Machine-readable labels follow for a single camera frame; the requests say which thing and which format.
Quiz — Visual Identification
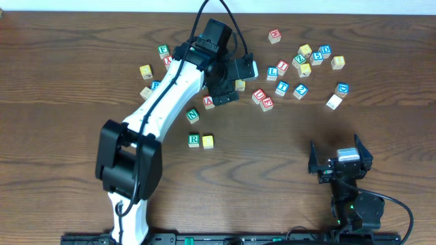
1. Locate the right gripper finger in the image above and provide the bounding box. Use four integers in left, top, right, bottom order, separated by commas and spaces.
307, 142, 320, 174
354, 134, 373, 170

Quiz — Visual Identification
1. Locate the yellow O block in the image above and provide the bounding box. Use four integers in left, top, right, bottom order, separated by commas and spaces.
202, 135, 214, 149

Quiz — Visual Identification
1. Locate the green R block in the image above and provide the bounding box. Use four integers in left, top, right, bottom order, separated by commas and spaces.
188, 134, 200, 148

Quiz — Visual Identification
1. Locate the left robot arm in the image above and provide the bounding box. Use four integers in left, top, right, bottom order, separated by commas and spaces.
95, 19, 258, 244

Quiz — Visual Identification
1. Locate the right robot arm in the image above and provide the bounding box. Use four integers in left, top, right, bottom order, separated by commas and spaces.
308, 135, 385, 244

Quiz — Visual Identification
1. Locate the yellow block centre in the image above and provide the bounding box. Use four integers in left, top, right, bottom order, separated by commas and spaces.
234, 80, 246, 91

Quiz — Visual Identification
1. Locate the red A block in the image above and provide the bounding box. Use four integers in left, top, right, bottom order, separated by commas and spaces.
202, 95, 215, 110

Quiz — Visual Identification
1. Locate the red U block lower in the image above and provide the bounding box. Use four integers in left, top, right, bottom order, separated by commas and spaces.
252, 88, 266, 105

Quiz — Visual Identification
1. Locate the green N block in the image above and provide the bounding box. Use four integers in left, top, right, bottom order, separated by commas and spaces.
186, 108, 200, 124

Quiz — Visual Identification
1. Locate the blue L block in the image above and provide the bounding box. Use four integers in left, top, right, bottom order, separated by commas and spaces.
266, 67, 279, 81

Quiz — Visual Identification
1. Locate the red E block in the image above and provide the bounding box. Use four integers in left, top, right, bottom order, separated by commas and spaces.
260, 97, 274, 112

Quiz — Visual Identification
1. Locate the green F block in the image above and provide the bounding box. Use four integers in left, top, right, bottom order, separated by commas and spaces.
158, 44, 170, 59

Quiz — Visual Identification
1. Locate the red I block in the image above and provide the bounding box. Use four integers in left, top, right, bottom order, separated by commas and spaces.
276, 60, 290, 76

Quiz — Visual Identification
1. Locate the blue T block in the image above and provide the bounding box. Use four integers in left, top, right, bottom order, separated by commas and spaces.
275, 80, 289, 97

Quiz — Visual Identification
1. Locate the plain wood block right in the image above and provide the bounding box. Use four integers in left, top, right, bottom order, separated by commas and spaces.
326, 94, 343, 110

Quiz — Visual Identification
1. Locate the blue P block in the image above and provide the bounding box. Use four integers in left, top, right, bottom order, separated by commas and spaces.
151, 80, 161, 91

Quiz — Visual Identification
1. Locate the red H block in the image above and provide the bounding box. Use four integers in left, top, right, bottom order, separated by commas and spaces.
268, 29, 282, 44

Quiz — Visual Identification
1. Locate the blue D block lower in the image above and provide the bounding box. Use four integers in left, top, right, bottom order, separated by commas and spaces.
334, 83, 349, 98

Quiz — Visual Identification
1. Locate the blue d block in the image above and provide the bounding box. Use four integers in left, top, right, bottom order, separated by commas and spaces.
318, 45, 332, 59
334, 83, 349, 98

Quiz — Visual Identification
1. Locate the yellow block far left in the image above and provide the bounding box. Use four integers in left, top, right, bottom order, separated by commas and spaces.
140, 65, 153, 80

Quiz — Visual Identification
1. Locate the plain wood red-sided block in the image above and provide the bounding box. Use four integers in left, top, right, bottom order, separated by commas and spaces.
140, 86, 153, 100

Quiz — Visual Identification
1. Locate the blue 2 block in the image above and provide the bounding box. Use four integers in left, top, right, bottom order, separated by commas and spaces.
293, 84, 309, 99

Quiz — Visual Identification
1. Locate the green Z block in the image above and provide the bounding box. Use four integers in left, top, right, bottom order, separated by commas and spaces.
292, 54, 307, 69

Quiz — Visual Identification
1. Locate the yellow block below Z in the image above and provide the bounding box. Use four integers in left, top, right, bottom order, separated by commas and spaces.
298, 63, 311, 78

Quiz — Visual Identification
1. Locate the yellow block top right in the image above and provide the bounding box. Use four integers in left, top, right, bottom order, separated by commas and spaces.
298, 44, 312, 58

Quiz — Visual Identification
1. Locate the blue 5 block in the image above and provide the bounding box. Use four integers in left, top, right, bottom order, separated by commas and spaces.
309, 52, 324, 66

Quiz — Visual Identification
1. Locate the yellow 8 block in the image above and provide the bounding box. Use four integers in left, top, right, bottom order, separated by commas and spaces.
331, 56, 345, 70

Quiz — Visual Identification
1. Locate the blue D block upper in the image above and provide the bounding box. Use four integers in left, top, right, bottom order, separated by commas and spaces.
318, 45, 332, 59

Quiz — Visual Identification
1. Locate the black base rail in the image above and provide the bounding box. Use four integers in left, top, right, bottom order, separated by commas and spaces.
60, 231, 402, 245

